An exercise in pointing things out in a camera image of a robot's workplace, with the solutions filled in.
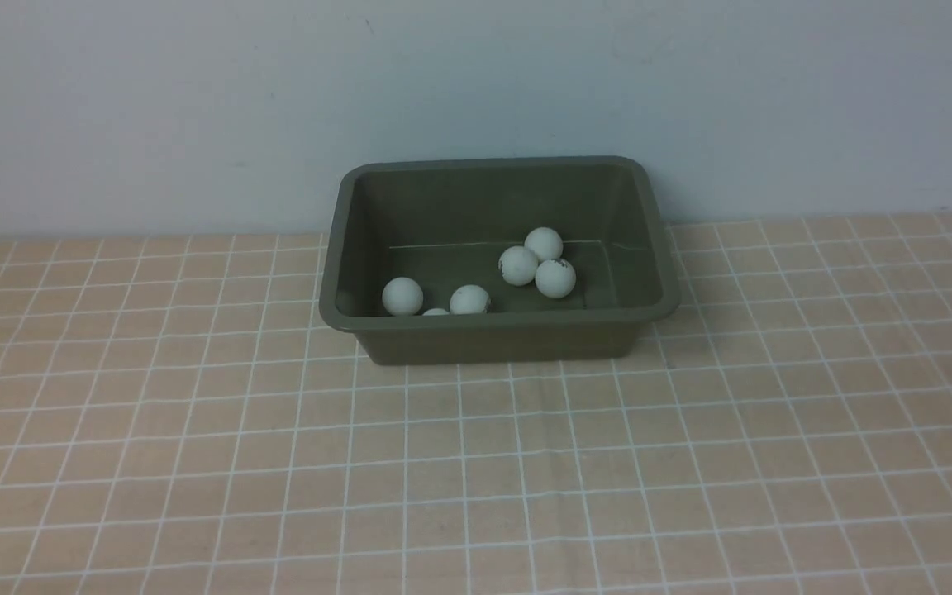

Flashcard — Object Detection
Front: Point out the white ball with logo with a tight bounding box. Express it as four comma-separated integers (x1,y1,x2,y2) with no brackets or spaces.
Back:
534,259,577,300

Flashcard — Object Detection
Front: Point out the olive green plastic bin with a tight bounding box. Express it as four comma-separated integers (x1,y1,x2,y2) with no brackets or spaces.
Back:
320,155,681,365

